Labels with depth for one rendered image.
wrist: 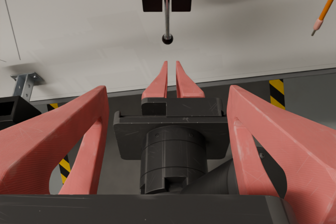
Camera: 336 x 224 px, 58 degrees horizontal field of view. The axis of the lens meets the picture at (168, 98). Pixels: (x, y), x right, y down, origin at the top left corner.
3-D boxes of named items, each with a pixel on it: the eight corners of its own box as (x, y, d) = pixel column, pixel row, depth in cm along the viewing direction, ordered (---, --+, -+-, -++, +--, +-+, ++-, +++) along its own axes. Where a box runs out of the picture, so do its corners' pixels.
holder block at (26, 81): (44, 103, 60) (33, 150, 55) (2, 68, 50) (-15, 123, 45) (65, 100, 59) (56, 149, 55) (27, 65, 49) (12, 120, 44)
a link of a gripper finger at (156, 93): (144, 41, 31) (139, 116, 25) (214, 41, 31) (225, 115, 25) (147, 85, 36) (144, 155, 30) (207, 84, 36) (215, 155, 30)
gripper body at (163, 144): (114, 105, 26) (103, 188, 21) (232, 104, 26) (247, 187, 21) (122, 143, 31) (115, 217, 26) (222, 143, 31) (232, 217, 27)
